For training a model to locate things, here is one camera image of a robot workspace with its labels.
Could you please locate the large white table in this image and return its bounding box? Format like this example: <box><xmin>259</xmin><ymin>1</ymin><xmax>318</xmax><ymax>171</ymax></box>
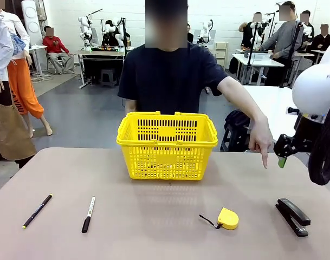
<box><xmin>242</xmin><ymin>85</ymin><xmax>312</xmax><ymax>163</ymax></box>

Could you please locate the white background table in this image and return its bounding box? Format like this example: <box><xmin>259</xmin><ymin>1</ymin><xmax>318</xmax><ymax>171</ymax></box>
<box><xmin>231</xmin><ymin>53</ymin><xmax>285</xmax><ymax>85</ymax></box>

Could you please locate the mannequin with brown apron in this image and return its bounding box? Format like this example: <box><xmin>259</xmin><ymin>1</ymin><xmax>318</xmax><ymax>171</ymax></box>
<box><xmin>0</xmin><ymin>8</ymin><xmax>37</xmax><ymax>168</ymax></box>

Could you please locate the seated person red sweater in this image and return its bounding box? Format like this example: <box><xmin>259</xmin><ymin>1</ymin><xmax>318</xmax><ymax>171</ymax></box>
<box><xmin>42</xmin><ymin>26</ymin><xmax>75</xmax><ymax>75</ymax></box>

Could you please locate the grey plastic stool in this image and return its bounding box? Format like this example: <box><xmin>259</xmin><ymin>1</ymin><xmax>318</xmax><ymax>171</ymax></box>
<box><xmin>100</xmin><ymin>68</ymin><xmax>119</xmax><ymax>88</ymax></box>

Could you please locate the seated person in black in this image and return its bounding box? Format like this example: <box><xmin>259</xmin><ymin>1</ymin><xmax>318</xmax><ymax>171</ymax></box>
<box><xmin>310</xmin><ymin>23</ymin><xmax>330</xmax><ymax>52</ymax></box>

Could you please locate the white standing air conditioner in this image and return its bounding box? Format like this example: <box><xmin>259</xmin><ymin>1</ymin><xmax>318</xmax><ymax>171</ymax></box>
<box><xmin>21</xmin><ymin>0</ymin><xmax>44</xmax><ymax>47</ymax></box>

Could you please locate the person's right forearm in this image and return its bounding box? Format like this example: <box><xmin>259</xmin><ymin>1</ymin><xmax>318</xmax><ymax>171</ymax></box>
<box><xmin>124</xmin><ymin>99</ymin><xmax>139</xmax><ymax>115</ymax></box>

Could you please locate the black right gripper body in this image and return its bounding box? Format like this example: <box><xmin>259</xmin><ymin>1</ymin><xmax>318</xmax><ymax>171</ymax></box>
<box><xmin>290</xmin><ymin>129</ymin><xmax>317</xmax><ymax>154</ymax></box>

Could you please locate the black corrugated cable hose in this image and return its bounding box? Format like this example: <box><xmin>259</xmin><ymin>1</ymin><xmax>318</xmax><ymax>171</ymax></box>
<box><xmin>307</xmin><ymin>93</ymin><xmax>330</xmax><ymax>186</ymax></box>

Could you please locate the black step stool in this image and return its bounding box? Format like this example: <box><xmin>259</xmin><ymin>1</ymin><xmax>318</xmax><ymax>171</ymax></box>
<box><xmin>220</xmin><ymin>126</ymin><xmax>244</xmax><ymax>152</ymax></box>

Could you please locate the black tripod stand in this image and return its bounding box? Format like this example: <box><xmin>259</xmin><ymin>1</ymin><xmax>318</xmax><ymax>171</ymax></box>
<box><xmin>245</xmin><ymin>23</ymin><xmax>260</xmax><ymax>85</ymax></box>
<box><xmin>280</xmin><ymin>23</ymin><xmax>303</xmax><ymax>88</ymax></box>

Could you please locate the black pen yellow tip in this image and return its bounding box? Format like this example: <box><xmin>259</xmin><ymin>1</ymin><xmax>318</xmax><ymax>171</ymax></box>
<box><xmin>22</xmin><ymin>193</ymin><xmax>53</xmax><ymax>229</ymax></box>

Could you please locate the background robot desk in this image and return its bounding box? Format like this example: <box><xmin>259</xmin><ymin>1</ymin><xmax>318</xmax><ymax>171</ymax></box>
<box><xmin>77</xmin><ymin>49</ymin><xmax>127</xmax><ymax>90</ymax></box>

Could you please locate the person in grey sweater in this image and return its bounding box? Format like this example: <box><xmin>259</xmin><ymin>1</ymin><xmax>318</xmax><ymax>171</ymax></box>
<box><xmin>259</xmin><ymin>1</ymin><xmax>304</xmax><ymax>67</ymax></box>

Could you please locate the black backpack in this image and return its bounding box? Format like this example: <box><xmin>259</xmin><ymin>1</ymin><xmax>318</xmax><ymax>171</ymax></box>
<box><xmin>224</xmin><ymin>109</ymin><xmax>254</xmax><ymax>152</ymax></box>

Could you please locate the yellow tape measure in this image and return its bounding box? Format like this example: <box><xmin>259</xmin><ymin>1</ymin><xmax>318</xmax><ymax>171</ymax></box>
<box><xmin>199</xmin><ymin>207</ymin><xmax>240</xmax><ymax>231</ymax></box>

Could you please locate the person in navy t-shirt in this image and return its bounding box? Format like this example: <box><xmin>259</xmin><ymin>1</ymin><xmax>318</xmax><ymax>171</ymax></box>
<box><xmin>118</xmin><ymin>0</ymin><xmax>230</xmax><ymax>114</ymax></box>

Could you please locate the white and black background robot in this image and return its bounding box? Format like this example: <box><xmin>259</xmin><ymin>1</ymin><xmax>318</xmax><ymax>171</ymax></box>
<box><xmin>102</xmin><ymin>17</ymin><xmax>126</xmax><ymax>48</ymax></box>

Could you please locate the person in black jacket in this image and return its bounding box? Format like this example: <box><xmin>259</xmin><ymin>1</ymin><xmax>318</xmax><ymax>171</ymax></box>
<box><xmin>300</xmin><ymin>10</ymin><xmax>315</xmax><ymax>46</ymax></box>

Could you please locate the white drawer cabinet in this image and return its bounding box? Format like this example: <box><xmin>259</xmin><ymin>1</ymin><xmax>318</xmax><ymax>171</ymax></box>
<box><xmin>214</xmin><ymin>41</ymin><xmax>229</xmax><ymax>68</ymax></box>

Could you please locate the black stapler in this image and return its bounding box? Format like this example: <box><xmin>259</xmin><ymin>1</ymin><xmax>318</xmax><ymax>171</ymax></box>
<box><xmin>275</xmin><ymin>198</ymin><xmax>312</xmax><ymax>238</ymax></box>

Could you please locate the person's left hand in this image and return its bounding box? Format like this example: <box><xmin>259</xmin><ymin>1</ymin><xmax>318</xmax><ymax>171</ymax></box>
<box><xmin>248</xmin><ymin>116</ymin><xmax>275</xmax><ymax>170</ymax></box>

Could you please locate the yellow plastic shopping basket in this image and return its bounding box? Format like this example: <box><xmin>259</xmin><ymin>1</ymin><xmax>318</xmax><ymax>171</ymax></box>
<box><xmin>115</xmin><ymin>110</ymin><xmax>219</xmax><ymax>181</ymax></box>

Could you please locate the person in black top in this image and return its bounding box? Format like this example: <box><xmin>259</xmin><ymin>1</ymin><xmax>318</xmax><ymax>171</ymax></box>
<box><xmin>238</xmin><ymin>12</ymin><xmax>263</xmax><ymax>48</ymax></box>

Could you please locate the person's left forearm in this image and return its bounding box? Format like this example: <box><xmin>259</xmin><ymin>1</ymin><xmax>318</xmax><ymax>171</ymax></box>
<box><xmin>216</xmin><ymin>77</ymin><xmax>268</xmax><ymax>128</ymax></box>

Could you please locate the white marker black cap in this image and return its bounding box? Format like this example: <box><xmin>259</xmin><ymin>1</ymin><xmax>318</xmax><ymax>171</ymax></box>
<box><xmin>81</xmin><ymin>196</ymin><xmax>96</xmax><ymax>233</ymax></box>

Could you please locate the mannequin with orange trousers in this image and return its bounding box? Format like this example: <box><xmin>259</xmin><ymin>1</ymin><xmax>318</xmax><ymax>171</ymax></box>
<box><xmin>3</xmin><ymin>10</ymin><xmax>54</xmax><ymax>139</ymax></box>

